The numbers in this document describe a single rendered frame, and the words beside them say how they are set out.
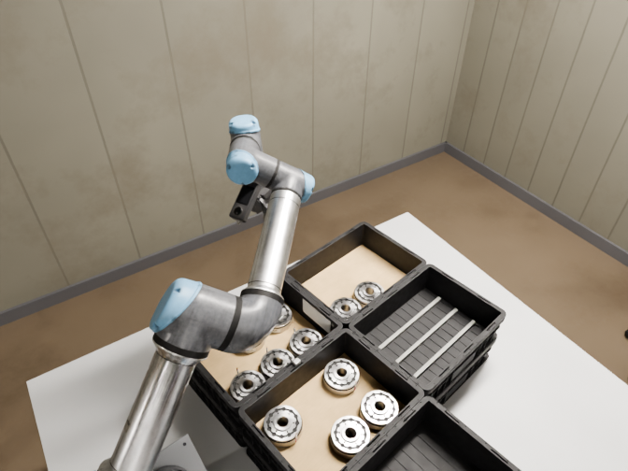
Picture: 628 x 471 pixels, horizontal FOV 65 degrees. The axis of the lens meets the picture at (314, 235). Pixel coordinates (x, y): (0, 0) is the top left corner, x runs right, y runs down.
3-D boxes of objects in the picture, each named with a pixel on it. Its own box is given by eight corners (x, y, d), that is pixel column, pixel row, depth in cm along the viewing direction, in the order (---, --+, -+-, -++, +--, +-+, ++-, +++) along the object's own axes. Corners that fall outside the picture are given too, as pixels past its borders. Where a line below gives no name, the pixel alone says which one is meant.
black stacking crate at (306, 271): (344, 349, 155) (345, 326, 147) (282, 296, 171) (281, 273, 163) (422, 286, 175) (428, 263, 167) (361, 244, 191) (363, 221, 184)
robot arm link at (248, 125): (224, 129, 120) (228, 113, 126) (233, 167, 127) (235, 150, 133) (257, 127, 119) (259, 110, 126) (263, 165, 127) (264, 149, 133)
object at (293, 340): (307, 323, 156) (307, 322, 156) (329, 343, 151) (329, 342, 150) (282, 341, 151) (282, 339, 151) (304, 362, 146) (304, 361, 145)
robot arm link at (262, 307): (284, 361, 98) (322, 166, 123) (233, 345, 95) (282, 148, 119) (262, 370, 108) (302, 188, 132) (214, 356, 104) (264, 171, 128)
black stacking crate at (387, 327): (421, 415, 138) (427, 392, 131) (344, 349, 154) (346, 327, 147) (498, 336, 158) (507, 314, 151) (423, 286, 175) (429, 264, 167)
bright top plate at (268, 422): (280, 449, 126) (279, 449, 125) (255, 422, 131) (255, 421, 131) (309, 424, 131) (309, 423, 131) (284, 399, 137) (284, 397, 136)
